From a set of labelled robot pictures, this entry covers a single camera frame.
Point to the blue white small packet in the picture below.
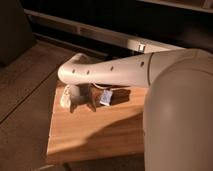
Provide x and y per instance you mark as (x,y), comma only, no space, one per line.
(106,97)

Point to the dark chair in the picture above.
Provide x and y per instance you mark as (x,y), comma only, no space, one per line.
(15,32)

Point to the white wall rail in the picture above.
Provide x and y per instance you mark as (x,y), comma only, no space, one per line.
(99,34)

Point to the wooden cutting board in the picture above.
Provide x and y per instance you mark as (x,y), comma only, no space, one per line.
(110,131)

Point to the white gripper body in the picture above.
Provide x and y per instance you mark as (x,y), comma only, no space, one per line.
(87,96)

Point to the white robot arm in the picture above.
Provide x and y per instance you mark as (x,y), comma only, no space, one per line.
(178,108)

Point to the clear plastic bottle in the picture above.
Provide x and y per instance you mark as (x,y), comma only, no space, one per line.
(71,93)

